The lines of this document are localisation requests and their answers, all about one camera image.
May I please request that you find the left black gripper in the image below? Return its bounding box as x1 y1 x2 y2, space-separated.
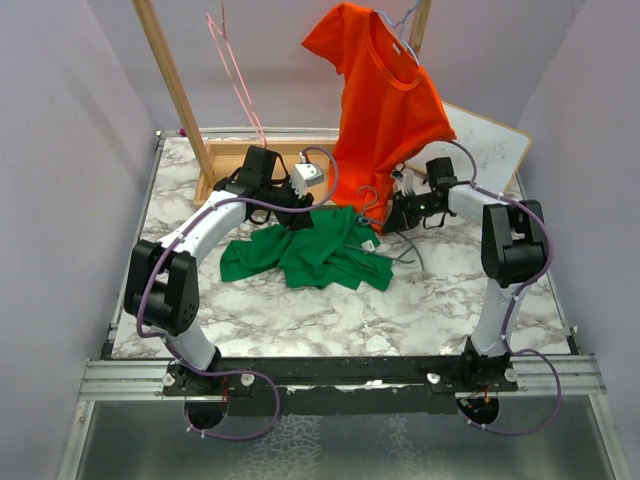
261 175 314 231

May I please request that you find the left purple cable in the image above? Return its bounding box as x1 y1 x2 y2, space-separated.
136 146 341 442

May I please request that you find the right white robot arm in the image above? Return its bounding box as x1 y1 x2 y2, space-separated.
383 157 550 391

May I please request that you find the pink wire hanger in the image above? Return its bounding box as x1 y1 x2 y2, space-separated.
206 0 268 148

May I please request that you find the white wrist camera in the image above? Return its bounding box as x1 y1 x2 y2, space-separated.
289 162 324 199
391 165 415 196

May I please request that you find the blue grey plastic hanger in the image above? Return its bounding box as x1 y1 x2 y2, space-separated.
344 185 427 274

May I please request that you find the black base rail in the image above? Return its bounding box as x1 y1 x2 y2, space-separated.
163 355 517 416

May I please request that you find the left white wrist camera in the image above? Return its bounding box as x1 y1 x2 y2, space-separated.
289 162 324 199

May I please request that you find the green t shirt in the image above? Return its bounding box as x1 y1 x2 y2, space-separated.
220 207 393 291

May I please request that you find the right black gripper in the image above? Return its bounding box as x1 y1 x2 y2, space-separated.
384 188 444 233

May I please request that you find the wooden clothes rack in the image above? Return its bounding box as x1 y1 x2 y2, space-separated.
131 0 432 207

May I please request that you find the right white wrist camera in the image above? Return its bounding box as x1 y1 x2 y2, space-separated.
391 165 415 196

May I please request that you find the lilac hanger under orange shirt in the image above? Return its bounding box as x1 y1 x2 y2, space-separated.
374 1 421 65

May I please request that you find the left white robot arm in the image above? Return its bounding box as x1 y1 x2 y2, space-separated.
124 146 324 395

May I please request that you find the orange t shirt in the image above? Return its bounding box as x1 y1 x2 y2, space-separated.
302 2 456 232

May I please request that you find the aluminium frame rail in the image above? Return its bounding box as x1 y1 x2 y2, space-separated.
78 355 607 402

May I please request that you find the small whiteboard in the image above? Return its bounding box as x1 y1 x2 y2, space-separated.
406 103 531 198

